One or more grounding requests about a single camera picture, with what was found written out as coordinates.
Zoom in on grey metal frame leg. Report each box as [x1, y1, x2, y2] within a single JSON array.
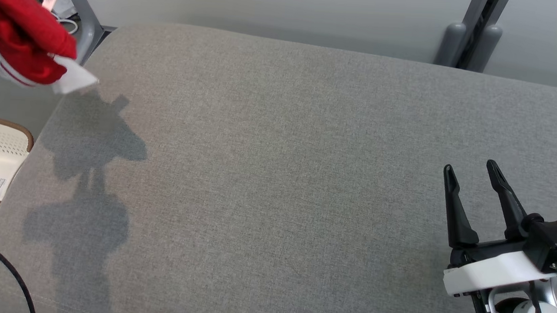
[[54, 0, 108, 68]]

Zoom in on red jersey with white trim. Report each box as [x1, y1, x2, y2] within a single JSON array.
[[0, 0, 103, 96]]

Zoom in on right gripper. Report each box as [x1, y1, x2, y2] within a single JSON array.
[[438, 158, 557, 301]]

